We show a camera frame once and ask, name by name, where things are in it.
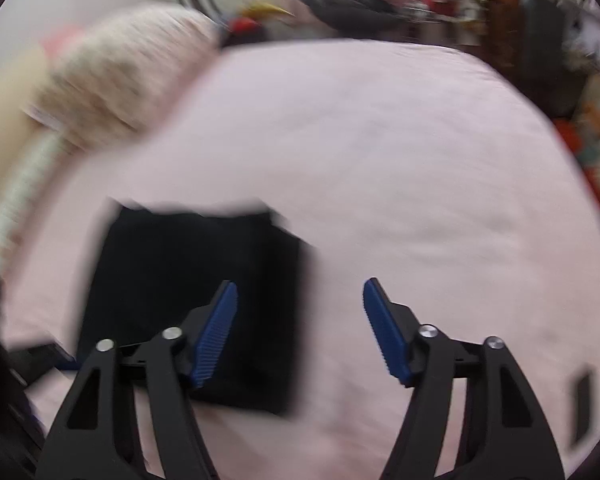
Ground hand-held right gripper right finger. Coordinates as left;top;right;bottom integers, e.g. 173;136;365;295
362;277;566;480

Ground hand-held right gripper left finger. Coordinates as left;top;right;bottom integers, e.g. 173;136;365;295
35;280;239;480

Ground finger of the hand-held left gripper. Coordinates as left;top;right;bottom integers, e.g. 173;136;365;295
9;341;78;387

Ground black pants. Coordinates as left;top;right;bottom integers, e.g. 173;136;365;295
75;199;317;417

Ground pink bed blanket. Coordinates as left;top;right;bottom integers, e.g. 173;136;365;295
0;37;600;480

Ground floral print pillow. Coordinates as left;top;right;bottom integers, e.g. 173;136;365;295
0;130;66;271

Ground black flat device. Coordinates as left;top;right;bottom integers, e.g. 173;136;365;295
571;369;595;447

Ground purple print pillow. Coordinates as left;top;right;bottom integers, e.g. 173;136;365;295
22;102;63;135

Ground beige headboard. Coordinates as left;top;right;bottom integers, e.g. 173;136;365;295
0;42;56;241

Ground rolled floral quilt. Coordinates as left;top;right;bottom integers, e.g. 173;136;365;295
32;2;221;153

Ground dark grey cabinet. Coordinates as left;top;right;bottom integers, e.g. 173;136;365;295
520;0;587;116

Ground yellow and red plush toy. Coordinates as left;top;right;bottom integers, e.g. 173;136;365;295
227;0;296;36

